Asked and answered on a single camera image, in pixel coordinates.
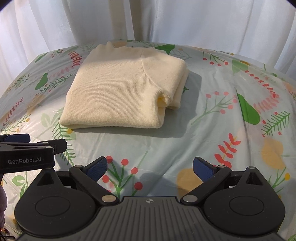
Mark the white sheer curtain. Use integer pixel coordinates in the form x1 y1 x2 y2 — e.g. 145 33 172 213
1 1 295 91

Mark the floral bed sheet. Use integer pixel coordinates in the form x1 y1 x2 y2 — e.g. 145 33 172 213
1 40 295 240

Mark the cream knit sweater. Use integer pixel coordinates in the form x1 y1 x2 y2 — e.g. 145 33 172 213
60 42 189 129

